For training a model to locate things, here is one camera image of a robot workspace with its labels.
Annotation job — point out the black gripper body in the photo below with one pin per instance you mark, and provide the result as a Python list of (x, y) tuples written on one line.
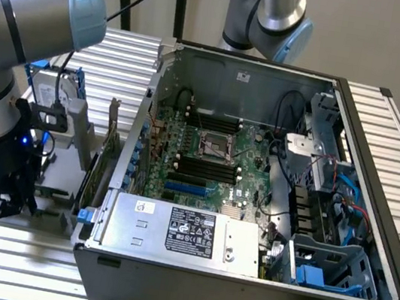
[(0, 164)]

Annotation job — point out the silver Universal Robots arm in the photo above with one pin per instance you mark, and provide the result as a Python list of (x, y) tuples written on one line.
[(23, 15)]

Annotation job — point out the black RAM slot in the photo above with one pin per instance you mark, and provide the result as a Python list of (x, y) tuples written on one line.
[(212, 120), (213, 116), (205, 170), (206, 166), (204, 174), (211, 124), (206, 161)]

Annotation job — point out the grey parts rack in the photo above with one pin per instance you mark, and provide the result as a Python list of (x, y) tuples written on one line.
[(68, 167)]

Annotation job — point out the blue case latch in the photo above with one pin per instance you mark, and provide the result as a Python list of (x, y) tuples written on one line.
[(85, 215)]

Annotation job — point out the green graphics card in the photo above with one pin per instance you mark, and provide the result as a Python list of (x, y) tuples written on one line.
[(104, 165)]

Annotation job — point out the silver power supply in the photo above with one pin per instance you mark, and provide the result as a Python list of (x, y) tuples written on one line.
[(156, 234)]

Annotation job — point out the short black expansion slot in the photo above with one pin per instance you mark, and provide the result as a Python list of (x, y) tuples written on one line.
[(168, 196)]

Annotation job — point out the blue expansion slot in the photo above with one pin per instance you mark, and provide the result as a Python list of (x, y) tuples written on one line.
[(185, 188)]

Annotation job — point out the long black expansion slot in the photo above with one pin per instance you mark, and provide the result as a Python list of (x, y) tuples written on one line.
[(187, 179)]

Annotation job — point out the CPU socket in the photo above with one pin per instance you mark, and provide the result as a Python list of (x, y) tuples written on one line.
[(216, 146)]

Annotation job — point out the silver chipset heatsink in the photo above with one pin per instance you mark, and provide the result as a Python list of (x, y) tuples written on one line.
[(233, 211)]

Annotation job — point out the green motherboard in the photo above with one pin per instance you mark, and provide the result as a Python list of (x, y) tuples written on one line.
[(248, 180)]

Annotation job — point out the black open PC case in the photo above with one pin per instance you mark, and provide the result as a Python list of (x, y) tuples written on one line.
[(237, 297)]

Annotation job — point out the black fan shroud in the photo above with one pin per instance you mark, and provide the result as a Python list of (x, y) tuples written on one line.
[(306, 212)]

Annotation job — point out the silver metal drive cage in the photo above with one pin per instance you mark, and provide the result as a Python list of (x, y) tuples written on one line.
[(322, 146)]

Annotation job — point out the grey blue disk bay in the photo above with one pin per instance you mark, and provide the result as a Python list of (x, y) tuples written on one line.
[(337, 267)]

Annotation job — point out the black table end cap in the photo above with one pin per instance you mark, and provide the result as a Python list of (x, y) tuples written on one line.
[(386, 92)]

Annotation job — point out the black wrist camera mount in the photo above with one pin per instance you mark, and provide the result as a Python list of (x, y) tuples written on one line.
[(47, 119)]

